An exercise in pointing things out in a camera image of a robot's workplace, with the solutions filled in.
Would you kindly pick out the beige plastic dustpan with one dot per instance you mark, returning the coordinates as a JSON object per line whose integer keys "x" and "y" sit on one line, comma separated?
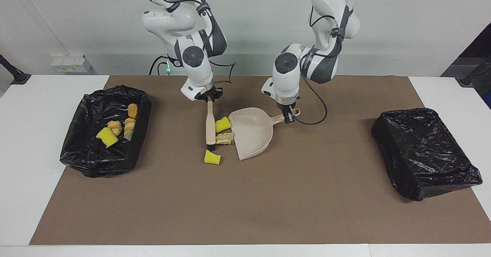
{"x": 253, "y": 134}

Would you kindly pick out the brown bread roll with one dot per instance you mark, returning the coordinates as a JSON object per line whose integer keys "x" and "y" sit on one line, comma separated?
{"x": 132, "y": 111}

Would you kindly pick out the black stand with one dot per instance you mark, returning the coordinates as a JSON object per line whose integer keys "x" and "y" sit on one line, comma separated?
{"x": 13, "y": 73}
{"x": 475, "y": 72}

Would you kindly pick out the white socket box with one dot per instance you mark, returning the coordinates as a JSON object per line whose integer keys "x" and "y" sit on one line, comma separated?
{"x": 71, "y": 63}

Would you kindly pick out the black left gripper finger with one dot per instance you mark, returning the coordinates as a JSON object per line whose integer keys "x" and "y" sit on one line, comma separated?
{"x": 290, "y": 118}

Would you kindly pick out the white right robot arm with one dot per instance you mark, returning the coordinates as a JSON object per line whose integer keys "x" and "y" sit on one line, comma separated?
{"x": 193, "y": 57}

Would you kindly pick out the pale flaky pastry piece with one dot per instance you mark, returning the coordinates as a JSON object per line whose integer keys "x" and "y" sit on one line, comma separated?
{"x": 129, "y": 128}

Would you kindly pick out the black bag lined bin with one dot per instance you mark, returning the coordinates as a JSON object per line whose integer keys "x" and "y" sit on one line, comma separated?
{"x": 422, "y": 153}
{"x": 88, "y": 153}

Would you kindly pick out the beige hand brush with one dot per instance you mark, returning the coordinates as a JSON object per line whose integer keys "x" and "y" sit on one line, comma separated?
{"x": 210, "y": 126}

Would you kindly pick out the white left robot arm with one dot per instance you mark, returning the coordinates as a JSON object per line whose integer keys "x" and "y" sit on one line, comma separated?
{"x": 287, "y": 80}

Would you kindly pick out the yellow sponge piece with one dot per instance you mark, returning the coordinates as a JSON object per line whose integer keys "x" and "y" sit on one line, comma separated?
{"x": 106, "y": 137}
{"x": 212, "y": 158}
{"x": 222, "y": 125}

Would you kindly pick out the small orange croissant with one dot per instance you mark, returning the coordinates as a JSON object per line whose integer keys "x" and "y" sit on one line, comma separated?
{"x": 115, "y": 127}

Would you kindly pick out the brown table mat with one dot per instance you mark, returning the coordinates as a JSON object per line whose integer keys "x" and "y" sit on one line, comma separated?
{"x": 307, "y": 211}

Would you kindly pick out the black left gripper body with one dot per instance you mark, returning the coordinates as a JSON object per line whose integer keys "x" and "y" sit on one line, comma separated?
{"x": 287, "y": 108}

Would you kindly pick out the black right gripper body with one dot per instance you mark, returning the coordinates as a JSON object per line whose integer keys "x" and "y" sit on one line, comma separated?
{"x": 210, "y": 93}

